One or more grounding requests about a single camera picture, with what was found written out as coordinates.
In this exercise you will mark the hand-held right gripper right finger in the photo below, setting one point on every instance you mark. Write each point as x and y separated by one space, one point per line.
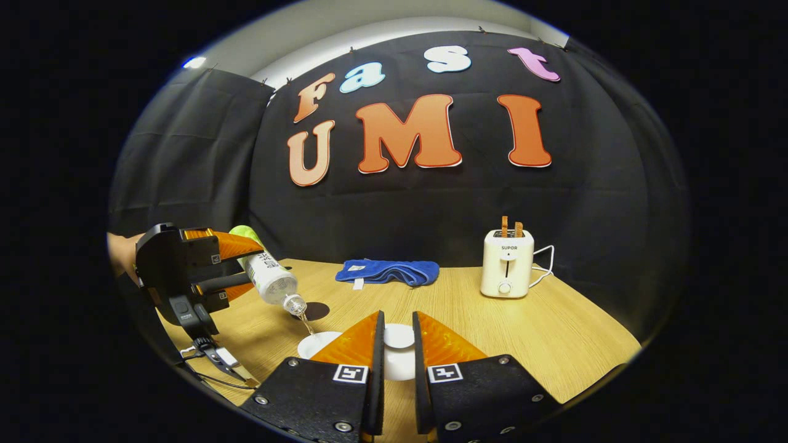
420 394

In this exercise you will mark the clear water bottle green label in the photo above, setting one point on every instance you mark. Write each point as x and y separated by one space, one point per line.
271 280

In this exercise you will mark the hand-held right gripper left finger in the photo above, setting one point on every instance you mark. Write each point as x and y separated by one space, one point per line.
375 394

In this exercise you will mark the blue folded towel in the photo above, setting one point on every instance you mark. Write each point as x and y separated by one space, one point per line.
394 271

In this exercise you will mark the round dark coaster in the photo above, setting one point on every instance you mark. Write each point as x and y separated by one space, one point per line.
317 311

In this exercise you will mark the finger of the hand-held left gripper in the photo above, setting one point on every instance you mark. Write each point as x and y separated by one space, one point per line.
234 245
218 284

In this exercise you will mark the black backdrop cloth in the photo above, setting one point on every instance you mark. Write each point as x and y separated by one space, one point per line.
431 209

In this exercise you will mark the white toaster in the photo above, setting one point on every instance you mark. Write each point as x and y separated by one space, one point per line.
506 271

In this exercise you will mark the white teacup lid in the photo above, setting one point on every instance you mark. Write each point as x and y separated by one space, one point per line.
399 354

